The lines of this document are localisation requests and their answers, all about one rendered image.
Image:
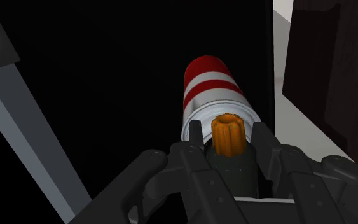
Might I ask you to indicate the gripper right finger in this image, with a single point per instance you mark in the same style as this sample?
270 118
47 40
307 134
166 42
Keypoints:
302 176

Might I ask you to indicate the red white striped bottle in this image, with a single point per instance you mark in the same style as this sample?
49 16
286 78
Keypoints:
211 102

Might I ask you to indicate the dark brown wooden cabinet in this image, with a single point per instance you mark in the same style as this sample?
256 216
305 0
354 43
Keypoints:
336 77

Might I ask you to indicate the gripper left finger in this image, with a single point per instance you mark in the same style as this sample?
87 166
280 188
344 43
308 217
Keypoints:
194 173

